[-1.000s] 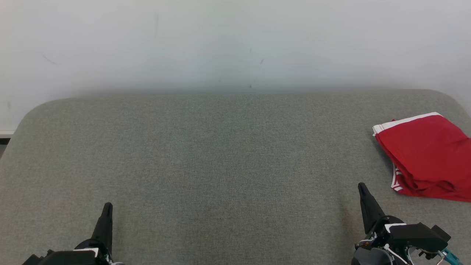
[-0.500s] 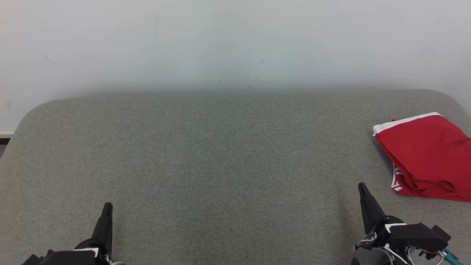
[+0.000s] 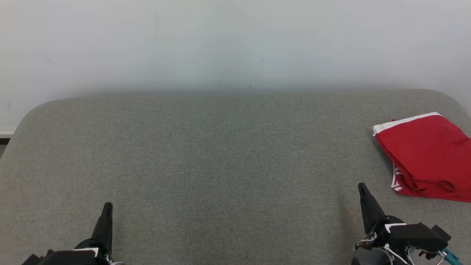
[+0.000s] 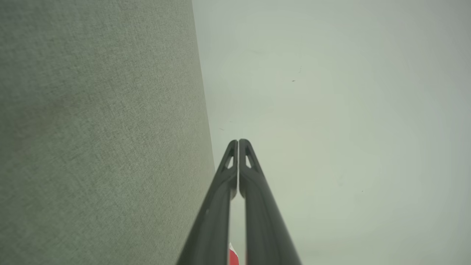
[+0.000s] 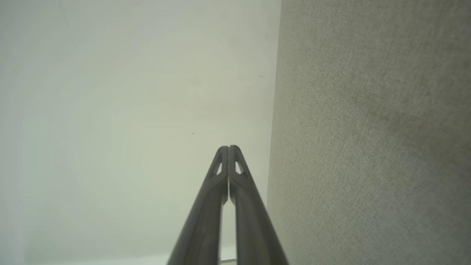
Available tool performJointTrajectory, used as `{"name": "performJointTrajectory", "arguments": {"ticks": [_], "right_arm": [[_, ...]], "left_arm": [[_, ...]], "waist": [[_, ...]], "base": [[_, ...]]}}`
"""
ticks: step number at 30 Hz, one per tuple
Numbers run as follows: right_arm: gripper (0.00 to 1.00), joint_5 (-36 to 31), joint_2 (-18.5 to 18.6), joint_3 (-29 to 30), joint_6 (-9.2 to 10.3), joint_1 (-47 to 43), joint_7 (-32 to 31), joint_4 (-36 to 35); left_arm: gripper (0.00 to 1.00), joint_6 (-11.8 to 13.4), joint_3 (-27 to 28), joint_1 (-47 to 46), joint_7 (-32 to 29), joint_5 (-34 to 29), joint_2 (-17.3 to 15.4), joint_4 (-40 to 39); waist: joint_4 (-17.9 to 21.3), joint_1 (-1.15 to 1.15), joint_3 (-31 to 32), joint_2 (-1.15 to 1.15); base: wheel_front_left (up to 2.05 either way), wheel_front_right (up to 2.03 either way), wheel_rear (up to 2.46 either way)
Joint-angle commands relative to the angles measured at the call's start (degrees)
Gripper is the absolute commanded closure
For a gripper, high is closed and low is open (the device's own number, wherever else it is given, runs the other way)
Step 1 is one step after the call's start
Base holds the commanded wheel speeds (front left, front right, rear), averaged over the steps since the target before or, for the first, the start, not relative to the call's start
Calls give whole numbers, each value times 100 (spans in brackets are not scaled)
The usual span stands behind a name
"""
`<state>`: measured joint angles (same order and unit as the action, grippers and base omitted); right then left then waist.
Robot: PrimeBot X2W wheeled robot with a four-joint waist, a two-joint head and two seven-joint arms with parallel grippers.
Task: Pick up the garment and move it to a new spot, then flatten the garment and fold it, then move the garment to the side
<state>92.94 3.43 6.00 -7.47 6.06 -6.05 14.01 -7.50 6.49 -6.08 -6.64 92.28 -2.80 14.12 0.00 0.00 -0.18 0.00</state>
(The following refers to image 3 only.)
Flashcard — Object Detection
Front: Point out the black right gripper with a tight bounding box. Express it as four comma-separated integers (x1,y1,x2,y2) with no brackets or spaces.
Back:
358,183,405,247

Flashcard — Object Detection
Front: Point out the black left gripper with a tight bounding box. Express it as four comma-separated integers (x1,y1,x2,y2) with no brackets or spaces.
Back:
74,202,113,265

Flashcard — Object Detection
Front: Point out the red white basketball jersey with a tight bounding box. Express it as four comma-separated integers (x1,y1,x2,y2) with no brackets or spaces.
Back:
372,112,471,202

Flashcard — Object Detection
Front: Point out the teal right camera connector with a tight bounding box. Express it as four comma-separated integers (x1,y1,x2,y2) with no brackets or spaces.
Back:
443,248,460,265

